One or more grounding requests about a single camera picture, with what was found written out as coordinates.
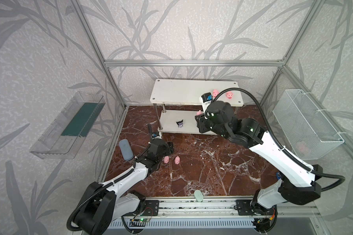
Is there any white two-tier shelf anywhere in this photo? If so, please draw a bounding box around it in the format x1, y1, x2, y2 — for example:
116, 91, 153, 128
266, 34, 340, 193
150, 79, 239, 134

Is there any pink toy in basket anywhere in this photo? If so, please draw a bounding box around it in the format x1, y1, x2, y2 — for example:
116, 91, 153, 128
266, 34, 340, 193
296, 141, 311, 156

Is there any green circuit board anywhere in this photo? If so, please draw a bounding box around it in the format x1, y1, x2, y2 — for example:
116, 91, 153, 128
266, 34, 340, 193
129, 217, 152, 227

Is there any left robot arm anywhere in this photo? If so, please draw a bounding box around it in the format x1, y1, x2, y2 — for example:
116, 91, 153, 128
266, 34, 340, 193
66, 137, 174, 235

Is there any pale green oval object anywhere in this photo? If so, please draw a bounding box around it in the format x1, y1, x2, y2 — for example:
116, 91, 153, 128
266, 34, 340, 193
194, 190, 204, 202

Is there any clear plastic wall bin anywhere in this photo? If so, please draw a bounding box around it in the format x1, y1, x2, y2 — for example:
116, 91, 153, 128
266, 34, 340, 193
30, 92, 106, 160

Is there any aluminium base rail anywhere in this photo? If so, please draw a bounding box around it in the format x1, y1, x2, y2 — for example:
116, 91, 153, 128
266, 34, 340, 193
146, 196, 321, 220

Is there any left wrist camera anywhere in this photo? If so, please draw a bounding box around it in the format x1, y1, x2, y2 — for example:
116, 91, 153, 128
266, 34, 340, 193
152, 132, 162, 140

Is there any black purple figurine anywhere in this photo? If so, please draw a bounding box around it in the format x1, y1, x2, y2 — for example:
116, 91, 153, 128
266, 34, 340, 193
176, 120, 183, 128

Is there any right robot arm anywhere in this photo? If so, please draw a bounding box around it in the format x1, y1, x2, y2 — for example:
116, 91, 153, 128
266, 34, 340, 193
195, 99, 345, 215

